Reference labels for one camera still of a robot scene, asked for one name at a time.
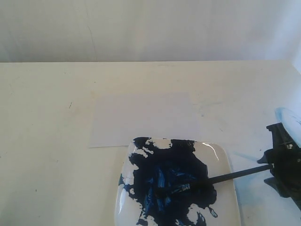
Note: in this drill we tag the white square paint plate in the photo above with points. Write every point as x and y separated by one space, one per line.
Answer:
153 163

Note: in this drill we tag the black paintbrush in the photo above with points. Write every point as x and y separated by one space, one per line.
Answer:
167 191

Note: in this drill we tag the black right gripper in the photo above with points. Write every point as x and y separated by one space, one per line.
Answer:
288 154

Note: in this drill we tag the white paper sheet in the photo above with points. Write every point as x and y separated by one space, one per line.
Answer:
120 119

